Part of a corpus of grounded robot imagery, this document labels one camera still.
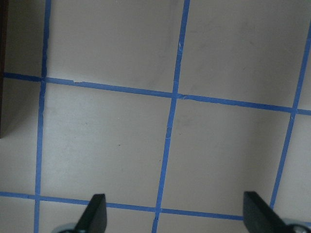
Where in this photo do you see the dark wooden drawer cabinet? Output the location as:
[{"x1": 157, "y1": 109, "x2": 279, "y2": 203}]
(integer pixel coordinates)
[{"x1": 0, "y1": 0, "x2": 9, "y2": 139}]

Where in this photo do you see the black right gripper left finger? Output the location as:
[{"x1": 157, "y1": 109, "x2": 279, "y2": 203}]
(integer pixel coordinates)
[{"x1": 74, "y1": 194, "x2": 107, "y2": 233}]

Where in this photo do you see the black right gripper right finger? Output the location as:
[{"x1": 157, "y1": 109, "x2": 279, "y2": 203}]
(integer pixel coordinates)
[{"x1": 243, "y1": 191, "x2": 293, "y2": 233}]

